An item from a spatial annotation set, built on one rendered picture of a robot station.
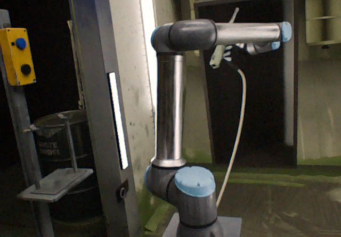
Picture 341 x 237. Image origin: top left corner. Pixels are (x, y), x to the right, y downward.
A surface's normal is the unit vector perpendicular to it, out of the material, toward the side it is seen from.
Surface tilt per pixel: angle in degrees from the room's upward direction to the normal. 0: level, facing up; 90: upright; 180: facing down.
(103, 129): 90
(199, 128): 57
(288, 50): 102
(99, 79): 90
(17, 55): 90
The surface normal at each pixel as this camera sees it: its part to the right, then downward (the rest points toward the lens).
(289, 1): -0.26, 0.42
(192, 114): -0.31, -0.34
